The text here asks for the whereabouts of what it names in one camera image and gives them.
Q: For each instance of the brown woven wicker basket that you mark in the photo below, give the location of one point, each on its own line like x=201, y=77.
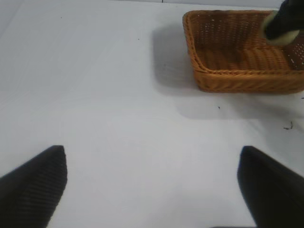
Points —
x=237, y=82

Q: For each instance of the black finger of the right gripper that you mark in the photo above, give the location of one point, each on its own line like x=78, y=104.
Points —
x=287, y=19

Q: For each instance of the pale yellow round pastry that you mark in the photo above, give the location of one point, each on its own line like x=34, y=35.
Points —
x=285, y=40

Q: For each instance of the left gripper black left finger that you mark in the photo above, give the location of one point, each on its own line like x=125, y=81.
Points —
x=31, y=190

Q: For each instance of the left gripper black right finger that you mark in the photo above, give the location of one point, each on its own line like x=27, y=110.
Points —
x=273, y=187

